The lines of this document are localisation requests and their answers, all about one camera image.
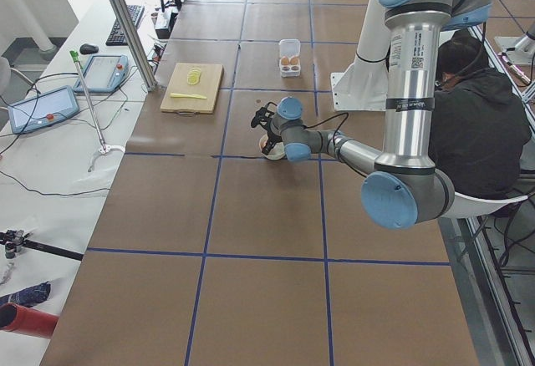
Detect black box device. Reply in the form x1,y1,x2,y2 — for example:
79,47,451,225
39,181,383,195
154,8,178,39

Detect teach pendant tablet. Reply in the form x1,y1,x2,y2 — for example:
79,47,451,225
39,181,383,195
81,54,129,94
8,86,79,135

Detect near teach pendant tablet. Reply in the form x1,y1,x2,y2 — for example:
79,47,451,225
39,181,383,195
8,86,79,135

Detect blue patterned cloth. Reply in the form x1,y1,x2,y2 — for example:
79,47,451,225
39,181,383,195
1,282,51,308

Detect red cylinder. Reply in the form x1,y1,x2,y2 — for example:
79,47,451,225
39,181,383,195
1,302,59,339

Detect black tripod rod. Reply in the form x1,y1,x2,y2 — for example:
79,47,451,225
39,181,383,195
0,230,84,261

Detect yellow plastic knife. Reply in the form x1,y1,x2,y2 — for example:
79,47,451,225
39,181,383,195
170,93,207,99

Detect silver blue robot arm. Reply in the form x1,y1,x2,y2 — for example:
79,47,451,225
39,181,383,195
251,0,492,229

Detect metal grabber stick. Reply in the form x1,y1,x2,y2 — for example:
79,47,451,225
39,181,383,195
69,50,125,172

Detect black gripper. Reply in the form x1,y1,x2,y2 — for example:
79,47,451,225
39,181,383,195
261,125,281,155

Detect black keyboard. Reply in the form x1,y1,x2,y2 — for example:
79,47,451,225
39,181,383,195
104,4,145,47

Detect aluminium frame post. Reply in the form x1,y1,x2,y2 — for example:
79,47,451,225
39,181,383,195
109,0,157,92

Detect far teach pendant tablet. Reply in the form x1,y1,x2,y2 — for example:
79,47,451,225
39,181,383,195
81,54,129,94

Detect clear plastic egg box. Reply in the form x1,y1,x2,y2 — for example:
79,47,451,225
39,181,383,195
278,38,301,78

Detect white bowl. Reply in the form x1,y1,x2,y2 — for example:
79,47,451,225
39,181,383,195
259,135,285,160

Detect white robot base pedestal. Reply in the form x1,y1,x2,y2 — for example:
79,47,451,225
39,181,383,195
331,0,390,111

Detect wooden cutting board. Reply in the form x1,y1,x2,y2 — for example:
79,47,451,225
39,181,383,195
160,63,223,114

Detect person in black jacket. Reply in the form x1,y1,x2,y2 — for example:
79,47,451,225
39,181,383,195
429,36,532,200

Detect black computer mouse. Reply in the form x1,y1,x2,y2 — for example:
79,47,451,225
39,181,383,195
79,43,99,55

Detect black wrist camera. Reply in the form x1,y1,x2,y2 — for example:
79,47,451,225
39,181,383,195
250,106,275,130

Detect lemon slices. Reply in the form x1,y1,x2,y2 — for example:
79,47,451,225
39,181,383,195
186,67,202,85

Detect white chair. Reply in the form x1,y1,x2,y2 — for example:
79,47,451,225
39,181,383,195
441,192,528,219

